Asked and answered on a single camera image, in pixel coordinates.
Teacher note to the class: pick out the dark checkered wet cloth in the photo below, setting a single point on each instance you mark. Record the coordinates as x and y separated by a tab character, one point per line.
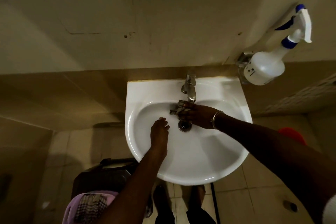
178	108

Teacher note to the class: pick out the person's left fingers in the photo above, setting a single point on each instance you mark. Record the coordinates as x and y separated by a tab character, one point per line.
163	122

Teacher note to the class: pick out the metal wall holder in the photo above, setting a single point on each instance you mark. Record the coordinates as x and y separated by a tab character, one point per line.
242	59

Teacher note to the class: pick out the person's right leg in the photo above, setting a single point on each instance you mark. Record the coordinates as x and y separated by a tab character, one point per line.
196	200

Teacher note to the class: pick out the person's left leg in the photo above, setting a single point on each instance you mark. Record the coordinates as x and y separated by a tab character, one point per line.
161	202

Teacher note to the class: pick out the black waste bin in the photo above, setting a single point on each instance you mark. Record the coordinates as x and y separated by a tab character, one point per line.
102	176

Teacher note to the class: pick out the person's left hand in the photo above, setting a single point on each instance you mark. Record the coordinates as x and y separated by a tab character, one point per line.
158	137

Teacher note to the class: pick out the white sleeve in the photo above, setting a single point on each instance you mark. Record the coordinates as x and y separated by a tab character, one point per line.
330	210

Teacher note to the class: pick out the red plastic bucket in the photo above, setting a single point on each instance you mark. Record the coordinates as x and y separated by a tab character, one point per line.
292	134

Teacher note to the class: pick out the white spray bottle blue trigger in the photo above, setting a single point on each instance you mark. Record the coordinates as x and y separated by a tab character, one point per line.
265	67

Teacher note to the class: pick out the person's right fingers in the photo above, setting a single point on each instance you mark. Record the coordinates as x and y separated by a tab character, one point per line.
189	106

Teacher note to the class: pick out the white ceramic wash basin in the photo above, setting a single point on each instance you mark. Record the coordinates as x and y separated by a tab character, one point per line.
199	158

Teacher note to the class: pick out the person's left forearm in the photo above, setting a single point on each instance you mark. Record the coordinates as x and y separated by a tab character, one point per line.
141	179

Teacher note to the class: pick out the metal basin drain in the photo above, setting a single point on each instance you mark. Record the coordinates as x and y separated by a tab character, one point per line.
185	126

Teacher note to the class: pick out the person's leg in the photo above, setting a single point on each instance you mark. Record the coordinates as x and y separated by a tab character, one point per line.
161	202
196	200

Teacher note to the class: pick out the metal wrist bangle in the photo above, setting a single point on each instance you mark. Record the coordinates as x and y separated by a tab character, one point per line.
215	120

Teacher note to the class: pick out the person's right hand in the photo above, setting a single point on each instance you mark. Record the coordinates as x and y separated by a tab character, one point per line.
203	116

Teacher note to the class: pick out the person's right forearm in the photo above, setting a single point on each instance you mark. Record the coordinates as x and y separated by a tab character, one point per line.
275	153

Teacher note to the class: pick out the chrome basin tap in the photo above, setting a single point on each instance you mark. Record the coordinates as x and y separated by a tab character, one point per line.
189	84

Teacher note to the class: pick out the purple cloth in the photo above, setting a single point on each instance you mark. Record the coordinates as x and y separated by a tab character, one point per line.
70	209

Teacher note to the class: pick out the black pipe under basin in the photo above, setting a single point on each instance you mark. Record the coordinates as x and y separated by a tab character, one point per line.
215	202

